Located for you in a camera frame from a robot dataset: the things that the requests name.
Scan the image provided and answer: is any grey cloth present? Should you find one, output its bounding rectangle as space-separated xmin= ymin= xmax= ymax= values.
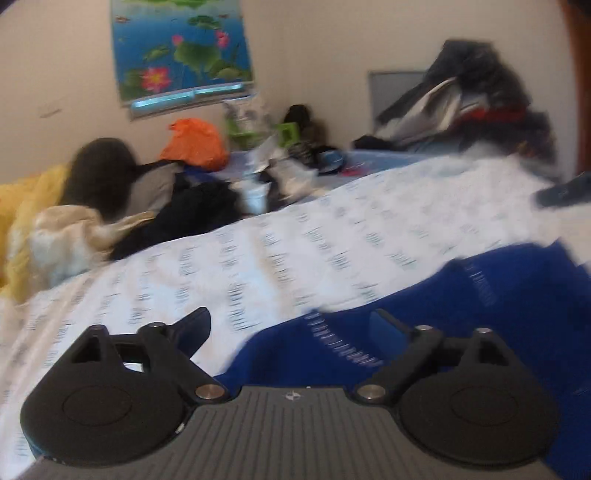
xmin=124 ymin=161 xmax=185 ymax=217

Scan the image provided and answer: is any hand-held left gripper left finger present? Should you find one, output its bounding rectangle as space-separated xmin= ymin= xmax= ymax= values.
xmin=71 ymin=307 xmax=230 ymax=403

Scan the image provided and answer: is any cream satin cloth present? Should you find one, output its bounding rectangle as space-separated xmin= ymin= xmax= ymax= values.
xmin=9 ymin=205 xmax=153 ymax=287

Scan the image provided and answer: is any white printed bed sheet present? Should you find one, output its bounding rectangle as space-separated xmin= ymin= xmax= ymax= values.
xmin=0 ymin=154 xmax=591 ymax=480

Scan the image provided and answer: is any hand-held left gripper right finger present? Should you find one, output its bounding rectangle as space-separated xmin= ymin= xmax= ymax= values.
xmin=353 ymin=309 xmax=523 ymax=408

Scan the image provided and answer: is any dark blue object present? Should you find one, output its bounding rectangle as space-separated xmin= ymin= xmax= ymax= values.
xmin=534 ymin=173 xmax=591 ymax=209

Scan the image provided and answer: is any blue knit sweater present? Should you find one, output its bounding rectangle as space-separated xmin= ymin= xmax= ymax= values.
xmin=215 ymin=240 xmax=591 ymax=480

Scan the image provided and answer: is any green plastic item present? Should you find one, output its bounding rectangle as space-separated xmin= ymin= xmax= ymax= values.
xmin=224 ymin=104 xmax=301 ymax=151

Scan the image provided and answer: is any orange plastic bag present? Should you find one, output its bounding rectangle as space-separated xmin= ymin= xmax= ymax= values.
xmin=159 ymin=117 xmax=230 ymax=172

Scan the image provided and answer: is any black clothes heap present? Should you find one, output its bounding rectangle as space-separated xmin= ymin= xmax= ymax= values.
xmin=111 ymin=178 xmax=243 ymax=261

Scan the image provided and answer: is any yellow blanket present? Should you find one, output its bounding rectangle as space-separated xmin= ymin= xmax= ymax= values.
xmin=0 ymin=164 xmax=70 ymax=301

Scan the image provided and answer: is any brown wooden door frame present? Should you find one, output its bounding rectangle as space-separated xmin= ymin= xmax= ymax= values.
xmin=561 ymin=0 xmax=591 ymax=178

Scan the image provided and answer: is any heap of mixed small clothes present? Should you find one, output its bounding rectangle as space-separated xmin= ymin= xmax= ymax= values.
xmin=233 ymin=138 xmax=347 ymax=215

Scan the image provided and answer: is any black round cushion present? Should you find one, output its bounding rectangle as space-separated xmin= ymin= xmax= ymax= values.
xmin=60 ymin=137 xmax=139 ymax=217

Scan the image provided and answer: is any pile of dark clothes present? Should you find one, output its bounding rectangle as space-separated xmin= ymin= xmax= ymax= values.
xmin=353 ymin=39 xmax=561 ymax=178

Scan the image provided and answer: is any lotus flower wall poster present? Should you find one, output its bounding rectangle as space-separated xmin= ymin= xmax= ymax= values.
xmin=110 ymin=0 xmax=256 ymax=121

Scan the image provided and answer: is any dark furry cloth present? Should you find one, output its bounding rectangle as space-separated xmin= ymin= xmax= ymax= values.
xmin=281 ymin=105 xmax=329 ymax=145

